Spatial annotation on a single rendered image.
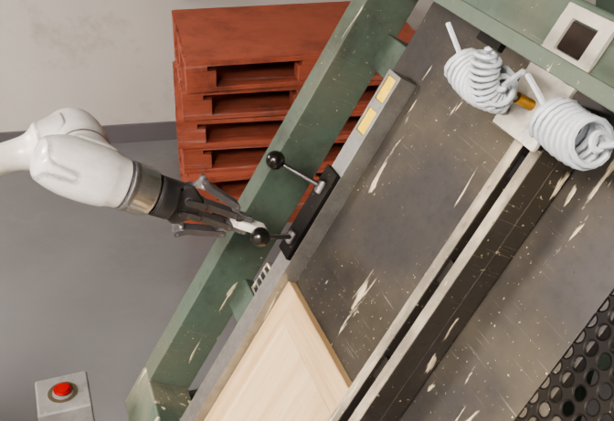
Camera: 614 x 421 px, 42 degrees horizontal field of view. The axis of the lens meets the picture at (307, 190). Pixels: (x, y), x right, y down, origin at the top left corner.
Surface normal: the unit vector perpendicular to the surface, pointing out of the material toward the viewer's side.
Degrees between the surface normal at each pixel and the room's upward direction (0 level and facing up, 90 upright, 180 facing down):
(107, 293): 0
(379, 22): 90
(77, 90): 90
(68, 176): 82
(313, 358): 60
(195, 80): 90
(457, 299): 90
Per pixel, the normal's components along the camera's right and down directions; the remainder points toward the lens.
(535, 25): -0.80, -0.30
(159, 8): 0.19, 0.50
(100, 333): 0.02, -0.86
